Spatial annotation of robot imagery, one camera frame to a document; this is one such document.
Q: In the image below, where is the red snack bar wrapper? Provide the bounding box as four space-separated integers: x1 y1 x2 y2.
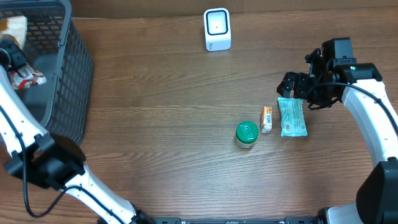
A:
8 63 47 90

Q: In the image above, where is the teal tissue packet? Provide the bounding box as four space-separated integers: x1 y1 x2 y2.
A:
277 97 308 137

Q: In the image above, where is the orange snack packet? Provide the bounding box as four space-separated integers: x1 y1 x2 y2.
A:
261 106 272 134

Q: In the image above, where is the green lid seasoning jar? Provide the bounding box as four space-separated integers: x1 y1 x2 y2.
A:
234 121 259 149

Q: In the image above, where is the white brown snack packet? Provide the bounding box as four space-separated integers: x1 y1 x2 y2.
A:
1 16 27 50

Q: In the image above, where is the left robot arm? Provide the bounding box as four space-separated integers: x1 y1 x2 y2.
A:
1 39 153 223

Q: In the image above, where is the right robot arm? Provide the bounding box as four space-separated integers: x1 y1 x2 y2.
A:
277 37 397 223

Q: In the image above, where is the white barcode scanner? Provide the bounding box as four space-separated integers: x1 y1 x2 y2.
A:
203 7 232 52

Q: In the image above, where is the grey plastic mesh basket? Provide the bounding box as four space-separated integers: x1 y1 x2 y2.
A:
1 1 94 144

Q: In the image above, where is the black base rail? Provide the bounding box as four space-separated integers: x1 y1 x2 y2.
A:
153 217 323 224

